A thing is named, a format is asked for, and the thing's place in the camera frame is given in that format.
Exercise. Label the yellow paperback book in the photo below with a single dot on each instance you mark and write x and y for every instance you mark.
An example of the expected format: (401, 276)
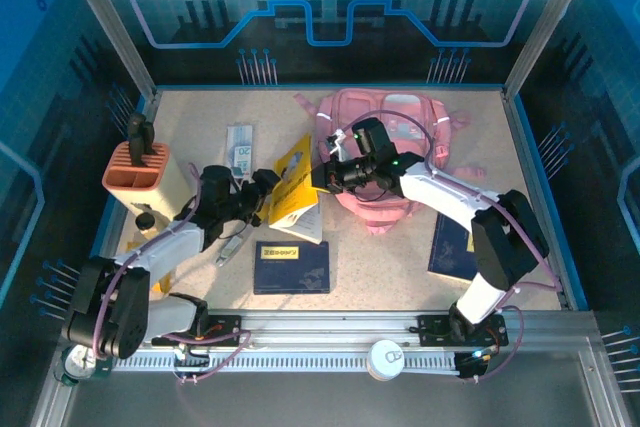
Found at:
(295, 197)

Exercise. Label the pink school backpack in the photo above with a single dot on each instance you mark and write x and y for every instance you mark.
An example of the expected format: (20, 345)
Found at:
(370, 212)

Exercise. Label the small clear stationery tool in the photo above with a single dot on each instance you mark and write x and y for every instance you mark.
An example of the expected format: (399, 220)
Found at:
(227, 252)

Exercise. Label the clear ruler set package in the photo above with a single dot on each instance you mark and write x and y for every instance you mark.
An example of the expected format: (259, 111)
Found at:
(240, 139)

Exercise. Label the dark blue book yellow label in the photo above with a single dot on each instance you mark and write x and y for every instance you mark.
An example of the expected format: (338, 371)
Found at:
(292, 269)

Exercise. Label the dark blue patterned book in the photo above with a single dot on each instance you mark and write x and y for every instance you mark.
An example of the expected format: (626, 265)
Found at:
(447, 257)

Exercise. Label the small bottle black cap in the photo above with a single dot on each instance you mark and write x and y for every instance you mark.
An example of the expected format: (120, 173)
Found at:
(149, 227)

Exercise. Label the cream knife block orange top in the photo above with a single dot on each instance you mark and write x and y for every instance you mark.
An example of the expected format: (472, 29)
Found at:
(140, 182)

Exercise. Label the aluminium base beam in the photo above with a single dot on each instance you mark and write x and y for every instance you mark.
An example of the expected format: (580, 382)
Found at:
(325, 327)

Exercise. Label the white round can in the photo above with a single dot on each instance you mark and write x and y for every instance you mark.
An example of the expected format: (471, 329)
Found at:
(385, 359)

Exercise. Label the green dial clock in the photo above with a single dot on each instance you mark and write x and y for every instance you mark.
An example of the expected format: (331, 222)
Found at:
(75, 372)

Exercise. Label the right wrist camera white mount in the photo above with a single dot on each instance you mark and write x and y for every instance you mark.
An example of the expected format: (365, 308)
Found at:
(336, 144)

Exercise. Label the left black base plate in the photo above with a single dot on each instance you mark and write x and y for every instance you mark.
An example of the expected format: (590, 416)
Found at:
(225, 329)

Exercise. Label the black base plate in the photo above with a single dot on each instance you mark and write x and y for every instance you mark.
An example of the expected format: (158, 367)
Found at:
(225, 329)
(430, 331)

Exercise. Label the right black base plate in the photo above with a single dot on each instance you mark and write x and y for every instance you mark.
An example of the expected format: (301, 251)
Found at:
(430, 331)

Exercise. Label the aluminium frame post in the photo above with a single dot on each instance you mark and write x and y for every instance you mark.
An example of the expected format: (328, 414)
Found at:
(550, 22)
(107, 27)

